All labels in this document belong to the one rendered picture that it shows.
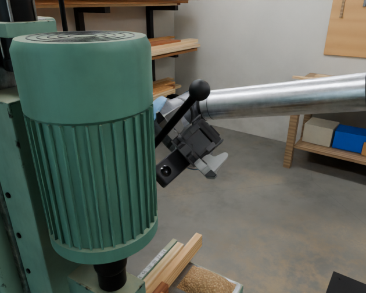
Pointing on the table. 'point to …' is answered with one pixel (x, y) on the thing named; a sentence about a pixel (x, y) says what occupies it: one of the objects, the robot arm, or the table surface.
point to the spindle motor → (91, 139)
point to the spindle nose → (111, 275)
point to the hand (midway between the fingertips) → (183, 146)
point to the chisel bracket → (132, 285)
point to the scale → (151, 264)
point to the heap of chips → (205, 282)
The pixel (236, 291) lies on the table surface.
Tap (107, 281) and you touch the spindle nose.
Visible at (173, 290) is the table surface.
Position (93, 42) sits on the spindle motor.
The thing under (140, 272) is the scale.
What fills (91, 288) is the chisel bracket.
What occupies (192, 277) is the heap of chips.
